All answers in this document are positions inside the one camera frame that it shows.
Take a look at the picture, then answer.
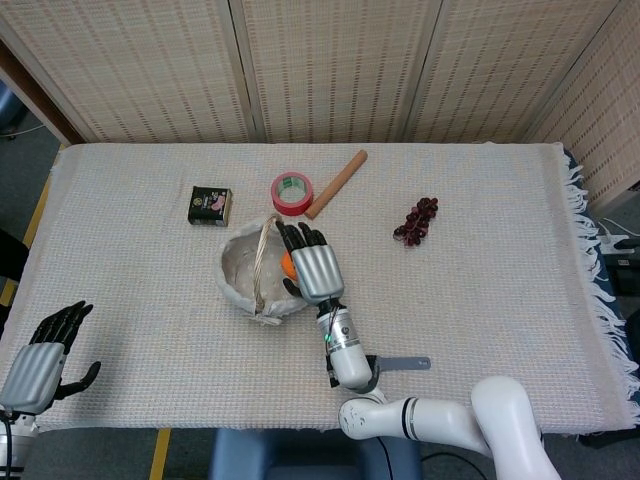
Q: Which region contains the grey fabric basket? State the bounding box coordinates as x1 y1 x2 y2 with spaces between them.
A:
215 213 330 328

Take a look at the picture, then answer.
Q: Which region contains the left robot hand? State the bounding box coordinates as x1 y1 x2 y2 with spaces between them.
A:
0 300 102 414

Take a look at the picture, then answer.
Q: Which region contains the red tape roll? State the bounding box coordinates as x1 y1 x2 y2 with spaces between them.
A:
270 171 315 218

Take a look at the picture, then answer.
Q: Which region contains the bamboo folding screen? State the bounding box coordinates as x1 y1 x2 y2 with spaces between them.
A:
0 0 640 214

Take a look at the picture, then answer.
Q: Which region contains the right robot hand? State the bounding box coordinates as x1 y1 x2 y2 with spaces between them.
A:
275 221 347 306

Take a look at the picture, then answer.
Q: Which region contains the wooden rolling pin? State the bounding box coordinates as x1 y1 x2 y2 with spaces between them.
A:
304 149 369 221

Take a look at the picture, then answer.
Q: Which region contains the white woven tablecloth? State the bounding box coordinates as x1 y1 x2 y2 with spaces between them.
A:
0 141 640 434

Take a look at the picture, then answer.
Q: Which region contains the dark red grape bunch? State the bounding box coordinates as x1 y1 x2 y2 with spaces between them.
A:
392 196 440 248

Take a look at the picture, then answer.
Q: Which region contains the white power strip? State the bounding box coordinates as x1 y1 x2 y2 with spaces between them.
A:
597 217 640 256

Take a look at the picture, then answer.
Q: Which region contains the black brush with grey handle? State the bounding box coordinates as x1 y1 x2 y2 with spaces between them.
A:
365 354 432 376

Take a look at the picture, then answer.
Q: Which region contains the black luncheon meat can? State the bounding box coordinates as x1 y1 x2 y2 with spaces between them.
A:
187 185 234 227

